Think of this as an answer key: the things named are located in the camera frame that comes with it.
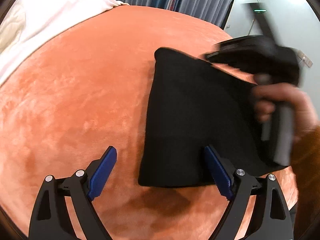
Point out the person's right hand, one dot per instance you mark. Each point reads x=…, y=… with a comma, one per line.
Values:
x=269, y=97

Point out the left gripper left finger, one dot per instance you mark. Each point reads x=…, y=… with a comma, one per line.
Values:
x=50, y=218

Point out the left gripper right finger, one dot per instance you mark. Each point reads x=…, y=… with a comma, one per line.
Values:
x=260, y=198

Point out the white bed sheet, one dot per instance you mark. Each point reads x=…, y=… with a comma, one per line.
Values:
x=29, y=24

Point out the white wardrobe door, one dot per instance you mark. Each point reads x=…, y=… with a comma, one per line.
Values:
x=240, y=19

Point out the black pants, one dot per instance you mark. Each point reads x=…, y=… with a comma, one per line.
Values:
x=192, y=105

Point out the orange velvet bed cover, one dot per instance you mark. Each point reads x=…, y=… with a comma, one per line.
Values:
x=88, y=89

